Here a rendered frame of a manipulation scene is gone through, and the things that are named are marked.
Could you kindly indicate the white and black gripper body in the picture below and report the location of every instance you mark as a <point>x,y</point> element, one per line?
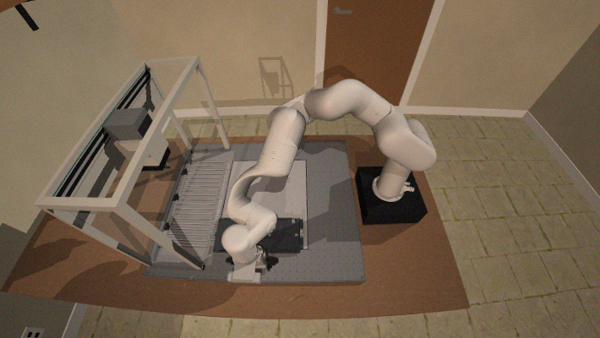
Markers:
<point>261,260</point>

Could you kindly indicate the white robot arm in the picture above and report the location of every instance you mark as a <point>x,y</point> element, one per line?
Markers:
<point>405,142</point>

